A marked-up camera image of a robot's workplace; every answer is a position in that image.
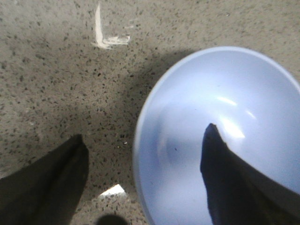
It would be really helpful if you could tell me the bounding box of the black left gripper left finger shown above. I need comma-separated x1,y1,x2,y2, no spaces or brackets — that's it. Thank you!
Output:
0,135,89,225

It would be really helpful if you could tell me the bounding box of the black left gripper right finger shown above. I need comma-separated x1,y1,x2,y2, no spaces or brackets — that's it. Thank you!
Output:
200,123,300,225

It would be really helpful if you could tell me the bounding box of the blue bowl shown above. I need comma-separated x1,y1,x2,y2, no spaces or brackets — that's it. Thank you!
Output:
133,46,300,225

